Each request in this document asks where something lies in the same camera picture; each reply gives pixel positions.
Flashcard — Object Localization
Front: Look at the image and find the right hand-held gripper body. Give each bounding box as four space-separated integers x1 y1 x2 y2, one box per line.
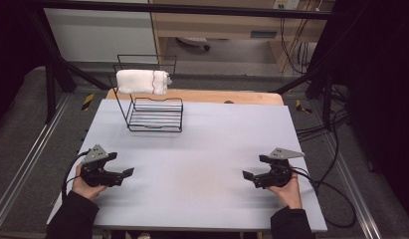
252 147 307 190

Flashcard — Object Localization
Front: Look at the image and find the yellow black floor tape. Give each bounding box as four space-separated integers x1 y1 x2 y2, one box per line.
295 99 312 115
81 93 96 112

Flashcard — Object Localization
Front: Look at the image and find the white chair base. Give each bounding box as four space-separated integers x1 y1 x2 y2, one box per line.
176 36 212 52

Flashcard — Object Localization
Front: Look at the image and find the person's left hand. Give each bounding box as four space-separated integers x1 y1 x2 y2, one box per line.
71 163 108 201

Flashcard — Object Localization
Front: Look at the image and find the white power strip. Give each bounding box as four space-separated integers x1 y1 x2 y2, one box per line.
273 0 301 10

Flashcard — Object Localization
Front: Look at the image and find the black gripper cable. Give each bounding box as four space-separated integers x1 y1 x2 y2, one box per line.
61 149 92 200
291 167 357 229

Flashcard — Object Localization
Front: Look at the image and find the aluminium floor rail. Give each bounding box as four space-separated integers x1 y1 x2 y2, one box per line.
0 94 73 227
324 132 383 239

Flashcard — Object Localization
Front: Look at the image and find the black floor cables bundle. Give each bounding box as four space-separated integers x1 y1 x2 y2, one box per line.
296 109 350 143

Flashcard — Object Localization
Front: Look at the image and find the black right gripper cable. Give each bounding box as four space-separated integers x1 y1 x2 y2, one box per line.
291 167 357 229

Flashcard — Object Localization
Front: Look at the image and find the black metal frame bar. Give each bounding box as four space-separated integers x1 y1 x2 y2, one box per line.
29 0 345 21

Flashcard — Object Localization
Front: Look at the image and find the white towel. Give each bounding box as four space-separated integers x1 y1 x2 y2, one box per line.
115 69 173 97

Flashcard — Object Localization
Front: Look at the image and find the person's right hand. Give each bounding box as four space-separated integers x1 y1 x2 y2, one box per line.
266 167 304 210

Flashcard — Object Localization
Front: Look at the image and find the hanging cables bundle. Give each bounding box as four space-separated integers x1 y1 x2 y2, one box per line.
280 16 313 76

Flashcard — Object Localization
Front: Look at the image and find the light wooden desk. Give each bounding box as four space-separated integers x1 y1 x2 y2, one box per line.
148 0 335 73

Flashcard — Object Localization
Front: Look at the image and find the wooden table board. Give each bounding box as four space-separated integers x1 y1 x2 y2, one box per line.
105 87 286 107

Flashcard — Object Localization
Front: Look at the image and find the black metal stand post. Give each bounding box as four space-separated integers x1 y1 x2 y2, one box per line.
322 71 334 129
44 63 58 124

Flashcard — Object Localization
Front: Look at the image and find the white cabinet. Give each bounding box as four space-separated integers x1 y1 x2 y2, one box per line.
44 8 159 64

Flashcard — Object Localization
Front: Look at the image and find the black wire rack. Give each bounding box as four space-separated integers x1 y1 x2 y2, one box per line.
107 54 185 133

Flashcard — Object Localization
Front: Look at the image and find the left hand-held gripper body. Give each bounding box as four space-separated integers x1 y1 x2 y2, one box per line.
80 143 124 188

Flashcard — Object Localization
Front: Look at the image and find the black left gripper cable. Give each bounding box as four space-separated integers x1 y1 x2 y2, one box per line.
61 149 92 200

